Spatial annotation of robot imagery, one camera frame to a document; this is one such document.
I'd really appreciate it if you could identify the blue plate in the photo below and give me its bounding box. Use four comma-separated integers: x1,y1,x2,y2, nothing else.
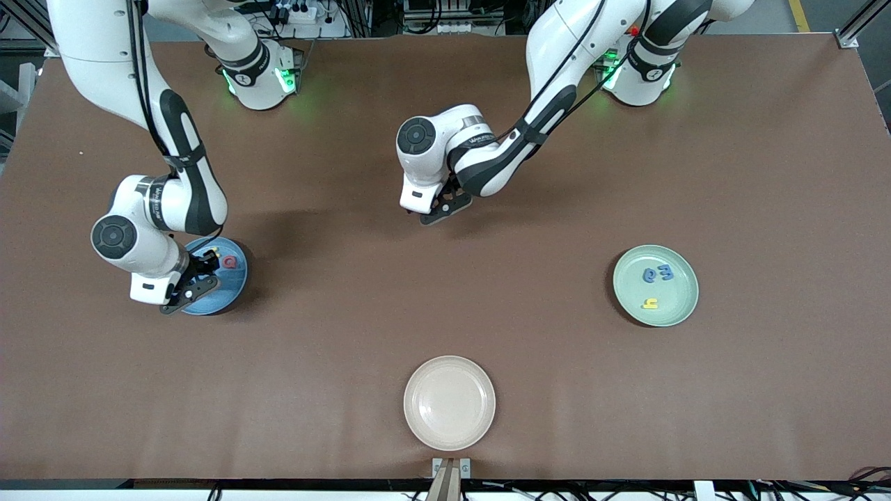
182,237,249,316

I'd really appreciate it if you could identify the beige plate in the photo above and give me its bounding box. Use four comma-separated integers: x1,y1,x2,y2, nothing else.
403,356,496,452

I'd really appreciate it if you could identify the green plate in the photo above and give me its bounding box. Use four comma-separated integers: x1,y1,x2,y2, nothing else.
613,244,700,328

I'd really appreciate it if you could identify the black equipment rack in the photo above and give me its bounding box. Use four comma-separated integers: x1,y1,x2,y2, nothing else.
400,0,509,35

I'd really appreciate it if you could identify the white power strip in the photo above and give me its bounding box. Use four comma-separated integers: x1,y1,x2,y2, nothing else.
275,2,321,25

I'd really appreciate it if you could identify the grey side fixture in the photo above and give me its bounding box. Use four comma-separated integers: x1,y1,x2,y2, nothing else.
0,63,36,162

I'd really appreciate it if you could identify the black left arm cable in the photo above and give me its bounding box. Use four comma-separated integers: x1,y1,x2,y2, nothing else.
515,0,652,140

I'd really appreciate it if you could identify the metal table edge bracket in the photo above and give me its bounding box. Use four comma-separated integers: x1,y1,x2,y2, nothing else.
432,457,471,481

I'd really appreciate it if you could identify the aluminium frame profile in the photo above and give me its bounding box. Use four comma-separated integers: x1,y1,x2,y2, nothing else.
835,0,891,49
0,0,60,58

